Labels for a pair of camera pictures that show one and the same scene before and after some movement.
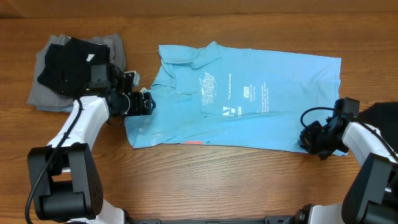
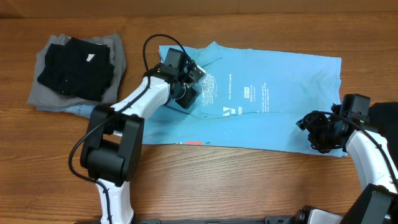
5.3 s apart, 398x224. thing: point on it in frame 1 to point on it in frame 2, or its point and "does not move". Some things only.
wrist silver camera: (99, 78) to (173, 58)
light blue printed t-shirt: (227, 99) does not move
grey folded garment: (46, 99) does not move
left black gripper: (137, 108) to (190, 94)
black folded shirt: (67, 68) does not move
